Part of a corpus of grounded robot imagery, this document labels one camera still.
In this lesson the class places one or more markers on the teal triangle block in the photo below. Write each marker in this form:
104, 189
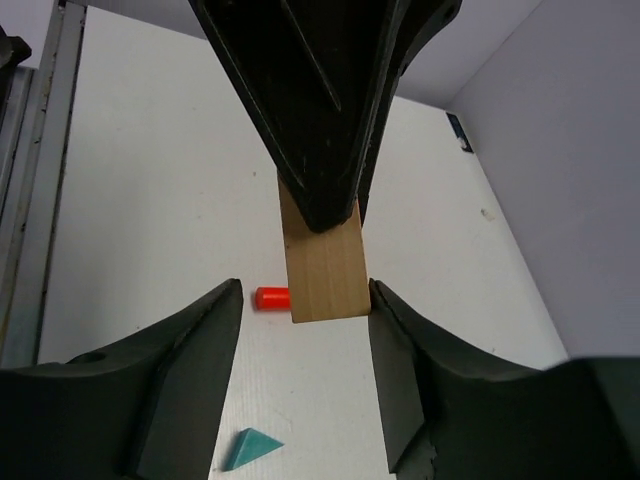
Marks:
249, 445

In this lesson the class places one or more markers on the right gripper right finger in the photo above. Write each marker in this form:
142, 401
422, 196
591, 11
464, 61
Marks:
450, 410

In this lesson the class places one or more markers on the left blue corner sticker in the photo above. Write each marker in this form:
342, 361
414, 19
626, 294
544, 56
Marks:
459, 132

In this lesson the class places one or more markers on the red cylinder block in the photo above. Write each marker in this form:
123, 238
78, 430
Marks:
270, 298

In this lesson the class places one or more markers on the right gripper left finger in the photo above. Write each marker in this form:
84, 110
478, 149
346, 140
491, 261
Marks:
148, 406

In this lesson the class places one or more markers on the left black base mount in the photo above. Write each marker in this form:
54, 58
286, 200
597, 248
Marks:
13, 51

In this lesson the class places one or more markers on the natural wood block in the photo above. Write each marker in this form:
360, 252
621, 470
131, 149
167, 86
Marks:
326, 272

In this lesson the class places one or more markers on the aluminium table frame rail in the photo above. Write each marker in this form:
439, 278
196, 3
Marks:
36, 111

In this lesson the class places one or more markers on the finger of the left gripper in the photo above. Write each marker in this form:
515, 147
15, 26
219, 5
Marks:
317, 79

